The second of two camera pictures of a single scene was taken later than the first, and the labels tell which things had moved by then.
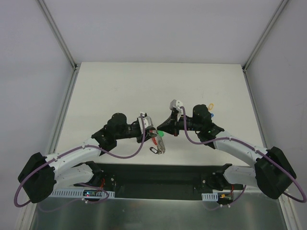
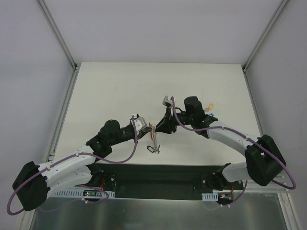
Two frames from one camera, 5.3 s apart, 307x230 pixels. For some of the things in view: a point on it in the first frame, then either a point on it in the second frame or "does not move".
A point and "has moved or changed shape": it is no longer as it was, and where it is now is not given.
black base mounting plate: [156, 180] does not move
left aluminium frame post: [54, 28] does not move
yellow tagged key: [210, 106] does not move
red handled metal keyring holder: [159, 141] has moved or changed shape
